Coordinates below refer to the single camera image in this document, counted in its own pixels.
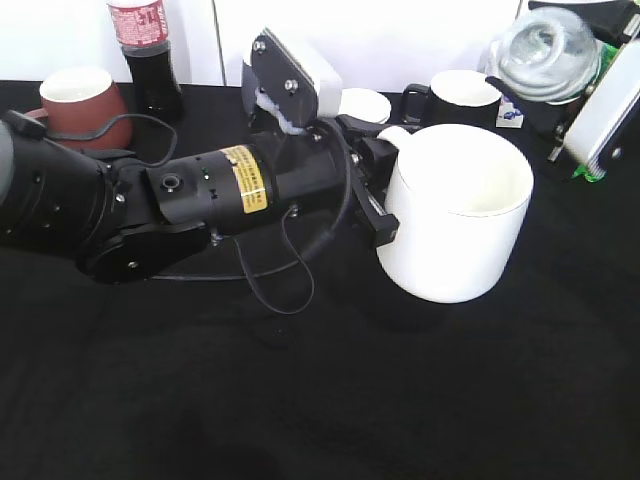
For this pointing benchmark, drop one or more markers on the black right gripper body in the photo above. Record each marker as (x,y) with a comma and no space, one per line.
(612,22)

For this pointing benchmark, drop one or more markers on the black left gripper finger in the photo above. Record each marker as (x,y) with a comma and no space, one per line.
(380,227)
(351,129)

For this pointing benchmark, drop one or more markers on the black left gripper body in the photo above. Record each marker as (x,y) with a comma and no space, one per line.
(370,160)

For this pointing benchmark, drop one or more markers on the clear water bottle green label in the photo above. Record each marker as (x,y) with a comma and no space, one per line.
(547,55)

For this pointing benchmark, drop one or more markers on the white ceramic mug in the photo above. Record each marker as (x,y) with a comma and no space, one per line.
(460,194)

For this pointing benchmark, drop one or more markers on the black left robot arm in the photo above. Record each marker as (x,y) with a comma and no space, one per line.
(121,219)

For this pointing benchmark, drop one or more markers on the yellow paper cup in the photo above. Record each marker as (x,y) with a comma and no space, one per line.
(365,104)

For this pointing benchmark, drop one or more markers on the green soda bottle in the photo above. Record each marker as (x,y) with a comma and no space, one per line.
(595,125)

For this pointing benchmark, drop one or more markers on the black ceramic mug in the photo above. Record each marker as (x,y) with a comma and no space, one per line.
(452,97)

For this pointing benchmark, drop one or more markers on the white milk drink bottle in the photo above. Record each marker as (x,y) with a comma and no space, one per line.
(509,116)

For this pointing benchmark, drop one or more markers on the black table cloth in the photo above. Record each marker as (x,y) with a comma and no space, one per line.
(538,379)

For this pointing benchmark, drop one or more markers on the cola bottle red label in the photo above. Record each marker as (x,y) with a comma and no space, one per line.
(142,31)

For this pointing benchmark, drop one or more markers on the red-brown ceramic mug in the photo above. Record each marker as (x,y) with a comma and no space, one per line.
(78,100)

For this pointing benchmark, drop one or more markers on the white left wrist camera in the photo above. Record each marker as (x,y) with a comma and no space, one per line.
(288,80)

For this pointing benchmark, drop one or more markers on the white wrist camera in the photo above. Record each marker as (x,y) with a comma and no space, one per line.
(628,62)
(288,80)

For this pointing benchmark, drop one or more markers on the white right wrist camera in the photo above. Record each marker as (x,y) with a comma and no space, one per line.
(628,62)

